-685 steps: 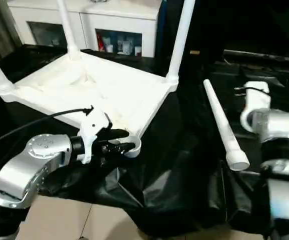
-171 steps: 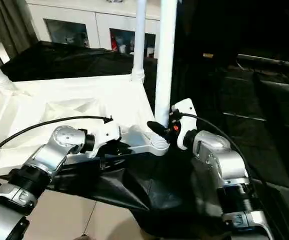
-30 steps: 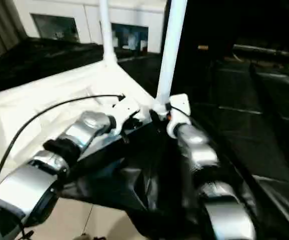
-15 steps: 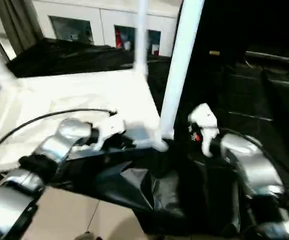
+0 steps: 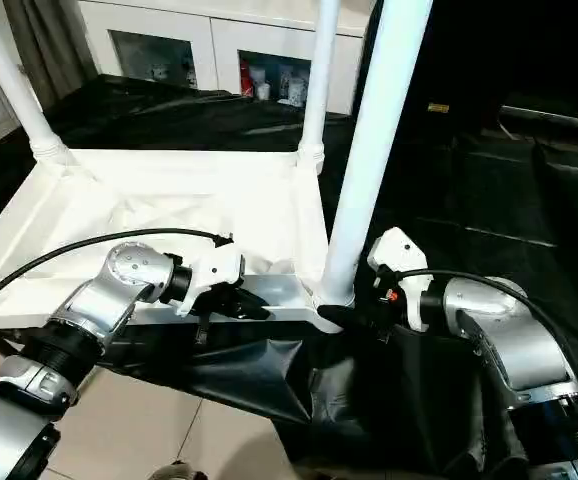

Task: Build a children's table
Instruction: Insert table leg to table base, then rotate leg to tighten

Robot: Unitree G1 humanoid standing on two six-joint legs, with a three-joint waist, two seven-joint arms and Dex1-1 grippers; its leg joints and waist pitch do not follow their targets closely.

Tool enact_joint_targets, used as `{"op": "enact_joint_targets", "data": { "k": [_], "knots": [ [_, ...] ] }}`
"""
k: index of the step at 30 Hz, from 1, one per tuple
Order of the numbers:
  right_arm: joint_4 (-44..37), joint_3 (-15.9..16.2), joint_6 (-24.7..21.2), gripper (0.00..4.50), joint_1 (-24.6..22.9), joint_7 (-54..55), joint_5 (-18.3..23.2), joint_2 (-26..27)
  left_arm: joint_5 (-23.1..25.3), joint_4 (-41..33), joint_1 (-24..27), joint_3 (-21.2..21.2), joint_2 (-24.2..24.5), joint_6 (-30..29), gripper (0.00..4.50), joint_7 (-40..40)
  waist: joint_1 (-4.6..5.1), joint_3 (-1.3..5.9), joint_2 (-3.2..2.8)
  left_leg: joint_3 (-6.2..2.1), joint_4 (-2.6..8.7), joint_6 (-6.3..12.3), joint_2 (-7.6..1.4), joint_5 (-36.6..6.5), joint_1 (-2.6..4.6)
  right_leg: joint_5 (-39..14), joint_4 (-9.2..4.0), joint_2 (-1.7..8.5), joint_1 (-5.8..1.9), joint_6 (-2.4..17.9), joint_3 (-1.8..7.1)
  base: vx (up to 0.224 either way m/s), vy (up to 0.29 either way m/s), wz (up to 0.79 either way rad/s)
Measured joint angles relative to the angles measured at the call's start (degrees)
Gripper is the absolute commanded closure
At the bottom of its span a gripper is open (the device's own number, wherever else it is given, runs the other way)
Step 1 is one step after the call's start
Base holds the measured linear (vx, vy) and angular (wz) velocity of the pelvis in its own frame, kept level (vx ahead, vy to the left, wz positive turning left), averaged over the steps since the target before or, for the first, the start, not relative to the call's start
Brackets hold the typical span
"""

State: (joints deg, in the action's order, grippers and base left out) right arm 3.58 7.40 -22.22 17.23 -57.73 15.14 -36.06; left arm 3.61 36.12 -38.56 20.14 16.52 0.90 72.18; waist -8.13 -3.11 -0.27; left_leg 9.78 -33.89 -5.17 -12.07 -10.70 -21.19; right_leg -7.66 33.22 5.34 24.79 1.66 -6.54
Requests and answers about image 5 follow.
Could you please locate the white table top frame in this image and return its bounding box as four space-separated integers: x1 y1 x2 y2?
0 148 346 333

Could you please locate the black work mat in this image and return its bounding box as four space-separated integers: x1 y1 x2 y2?
0 75 578 479

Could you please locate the white glass-door cabinet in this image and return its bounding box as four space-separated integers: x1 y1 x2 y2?
77 0 366 117

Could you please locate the grey curtain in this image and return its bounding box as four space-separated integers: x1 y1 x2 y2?
4 0 102 107

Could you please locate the black metal rail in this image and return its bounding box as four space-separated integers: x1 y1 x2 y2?
499 103 578 133

